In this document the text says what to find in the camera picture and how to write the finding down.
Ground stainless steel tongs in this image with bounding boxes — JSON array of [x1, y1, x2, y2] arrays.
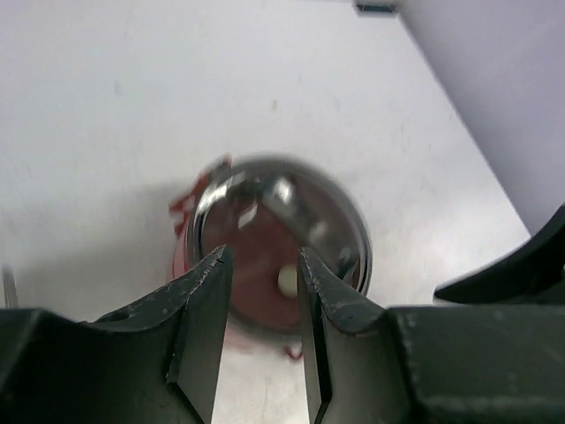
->
[[1, 267, 19, 308]]

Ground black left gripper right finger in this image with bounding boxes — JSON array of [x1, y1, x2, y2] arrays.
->
[[298, 248, 564, 423]]

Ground pink steel-lined bowl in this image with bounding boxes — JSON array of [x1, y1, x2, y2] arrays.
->
[[168, 155, 303, 362]]

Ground dark red lid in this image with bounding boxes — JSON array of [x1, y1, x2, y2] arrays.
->
[[217, 205, 356, 338]]

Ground grey lid with handle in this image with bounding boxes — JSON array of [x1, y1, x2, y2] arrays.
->
[[185, 152, 374, 345]]

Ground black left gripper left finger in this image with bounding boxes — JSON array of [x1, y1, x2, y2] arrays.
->
[[1, 246, 232, 423]]

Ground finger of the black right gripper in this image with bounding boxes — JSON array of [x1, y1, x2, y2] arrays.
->
[[433, 207, 564, 305]]

